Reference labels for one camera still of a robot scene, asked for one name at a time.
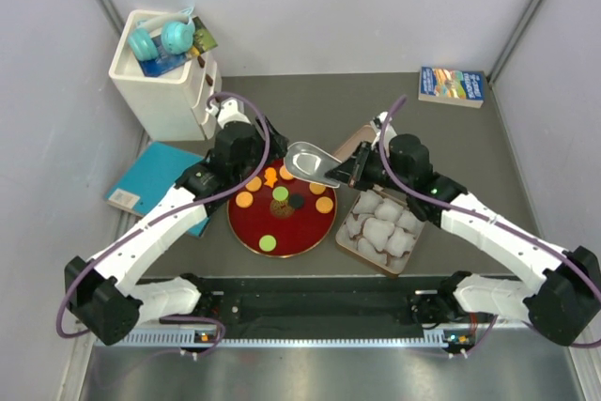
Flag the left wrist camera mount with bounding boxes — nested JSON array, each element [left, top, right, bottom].
[[202, 97, 250, 133]]

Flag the orange fish shaped cookie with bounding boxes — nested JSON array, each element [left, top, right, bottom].
[[264, 167, 278, 189]]

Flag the orange round cookie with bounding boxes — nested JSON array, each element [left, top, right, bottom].
[[279, 165, 294, 180], [309, 182, 327, 195], [235, 191, 254, 208], [245, 177, 262, 193], [316, 196, 334, 214]]

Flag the blue book on cabinet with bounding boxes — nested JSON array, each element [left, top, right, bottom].
[[138, 46, 190, 77]]

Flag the white drawer cabinet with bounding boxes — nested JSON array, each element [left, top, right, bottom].
[[109, 9, 222, 142]]

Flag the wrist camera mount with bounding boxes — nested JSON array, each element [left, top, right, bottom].
[[202, 97, 250, 133], [370, 111, 388, 135]]

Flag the orange round cookie top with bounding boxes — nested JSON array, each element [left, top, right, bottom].
[[279, 165, 294, 180]]

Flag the teal headphones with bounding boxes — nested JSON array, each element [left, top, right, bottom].
[[128, 8, 195, 61]]

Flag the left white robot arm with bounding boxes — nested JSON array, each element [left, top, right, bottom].
[[59, 119, 289, 346]]

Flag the colourful paperback book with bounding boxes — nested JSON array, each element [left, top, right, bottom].
[[418, 67, 485, 109]]

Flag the beige tin lid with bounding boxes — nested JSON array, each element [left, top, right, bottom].
[[333, 124, 380, 162]]

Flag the round red lacquer plate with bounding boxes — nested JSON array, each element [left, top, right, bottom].
[[227, 160, 337, 258]]

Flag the grey slotted cable duct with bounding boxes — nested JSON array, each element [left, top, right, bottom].
[[117, 328, 473, 348]]

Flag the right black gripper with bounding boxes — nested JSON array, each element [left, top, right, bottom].
[[326, 142, 411, 195]]

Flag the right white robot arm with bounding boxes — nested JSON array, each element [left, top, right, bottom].
[[326, 134, 600, 347]]

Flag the blue notebook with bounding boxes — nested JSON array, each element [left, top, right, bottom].
[[105, 142, 202, 218]]

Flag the tin box with paper cups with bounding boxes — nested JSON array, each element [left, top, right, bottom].
[[335, 190, 424, 277]]

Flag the green round cookie bottom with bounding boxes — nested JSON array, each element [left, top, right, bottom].
[[258, 235, 277, 253]]

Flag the green round cookie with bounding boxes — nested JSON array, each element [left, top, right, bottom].
[[258, 235, 277, 253], [272, 186, 289, 202]]

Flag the green round cookie centre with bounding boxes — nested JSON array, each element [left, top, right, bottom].
[[272, 186, 289, 202]]

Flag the green picture card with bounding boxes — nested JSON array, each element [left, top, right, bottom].
[[189, 16, 218, 56]]

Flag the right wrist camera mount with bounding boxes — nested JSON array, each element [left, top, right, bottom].
[[370, 111, 388, 135]]

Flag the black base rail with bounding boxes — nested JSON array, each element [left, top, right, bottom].
[[183, 274, 470, 325]]

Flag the black round cookie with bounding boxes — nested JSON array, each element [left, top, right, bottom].
[[288, 193, 304, 209]]

